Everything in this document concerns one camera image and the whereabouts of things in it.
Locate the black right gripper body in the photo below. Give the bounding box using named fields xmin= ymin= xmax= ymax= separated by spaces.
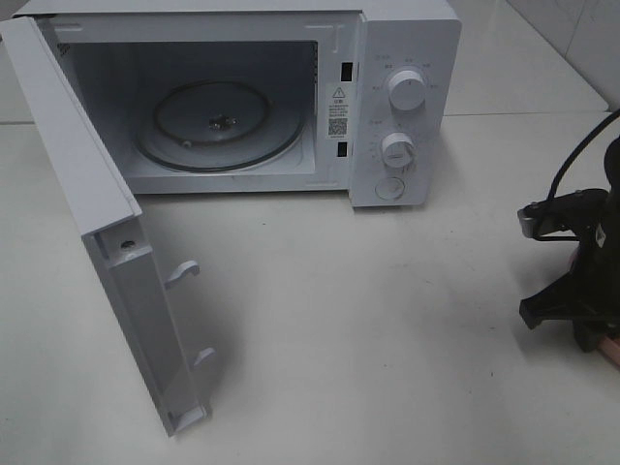
xmin=572 ymin=191 xmax=619 ymax=334

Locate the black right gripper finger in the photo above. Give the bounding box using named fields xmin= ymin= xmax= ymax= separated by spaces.
xmin=573 ymin=322 xmax=611 ymax=353
xmin=519 ymin=278 xmax=584 ymax=329

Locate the pink round plate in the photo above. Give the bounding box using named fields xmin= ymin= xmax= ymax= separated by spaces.
xmin=570 ymin=245 xmax=619 ymax=366

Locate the round door release button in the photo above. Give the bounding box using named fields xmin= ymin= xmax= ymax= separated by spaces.
xmin=375 ymin=177 xmax=405 ymax=201

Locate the white microwave door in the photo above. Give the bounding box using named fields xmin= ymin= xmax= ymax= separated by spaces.
xmin=1 ymin=16 xmax=212 ymax=436

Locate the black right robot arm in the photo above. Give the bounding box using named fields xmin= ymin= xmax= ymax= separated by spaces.
xmin=517 ymin=139 xmax=619 ymax=353

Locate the lower white timer knob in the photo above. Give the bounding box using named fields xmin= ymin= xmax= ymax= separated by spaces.
xmin=380 ymin=133 xmax=416 ymax=169

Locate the upper white power knob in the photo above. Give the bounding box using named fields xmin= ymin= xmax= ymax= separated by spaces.
xmin=387 ymin=68 xmax=426 ymax=111

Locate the white microwave oven body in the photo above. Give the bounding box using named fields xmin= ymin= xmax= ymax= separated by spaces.
xmin=10 ymin=1 xmax=461 ymax=207

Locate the glass microwave turntable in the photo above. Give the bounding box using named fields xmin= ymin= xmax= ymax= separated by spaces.
xmin=136 ymin=80 xmax=310 ymax=173

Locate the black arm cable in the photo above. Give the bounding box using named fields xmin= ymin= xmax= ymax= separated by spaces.
xmin=544 ymin=108 xmax=620 ymax=202

